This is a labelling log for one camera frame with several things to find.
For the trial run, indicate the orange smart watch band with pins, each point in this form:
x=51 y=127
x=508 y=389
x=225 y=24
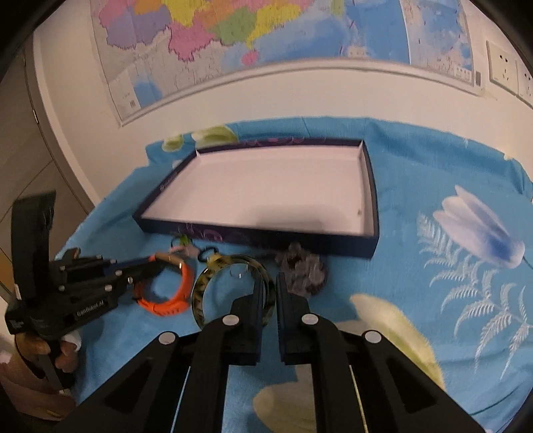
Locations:
x=168 y=293

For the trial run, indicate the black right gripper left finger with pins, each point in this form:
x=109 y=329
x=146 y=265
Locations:
x=234 y=339

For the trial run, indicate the wooden cabinet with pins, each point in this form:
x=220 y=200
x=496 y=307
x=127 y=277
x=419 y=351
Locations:
x=32 y=163

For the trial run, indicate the tortoiseshell bangle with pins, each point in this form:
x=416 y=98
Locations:
x=230 y=272

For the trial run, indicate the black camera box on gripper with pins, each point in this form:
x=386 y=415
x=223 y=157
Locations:
x=31 y=224

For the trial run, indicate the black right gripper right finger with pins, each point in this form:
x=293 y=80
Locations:
x=306 y=338

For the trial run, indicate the dark blue shallow box tray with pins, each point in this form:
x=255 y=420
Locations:
x=317 y=192

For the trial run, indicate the blue floral bed sheet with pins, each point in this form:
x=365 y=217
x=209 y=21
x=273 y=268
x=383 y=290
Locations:
x=450 y=282

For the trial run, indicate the white wall socket panel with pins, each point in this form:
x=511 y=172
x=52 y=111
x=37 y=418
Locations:
x=509 y=73

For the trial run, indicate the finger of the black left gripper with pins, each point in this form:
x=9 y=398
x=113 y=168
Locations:
x=130 y=264
x=131 y=275

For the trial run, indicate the colourful wall map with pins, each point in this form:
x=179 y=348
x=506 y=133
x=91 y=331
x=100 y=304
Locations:
x=155 y=51

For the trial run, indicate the person's left hand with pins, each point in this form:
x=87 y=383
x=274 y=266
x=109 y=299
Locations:
x=25 y=384

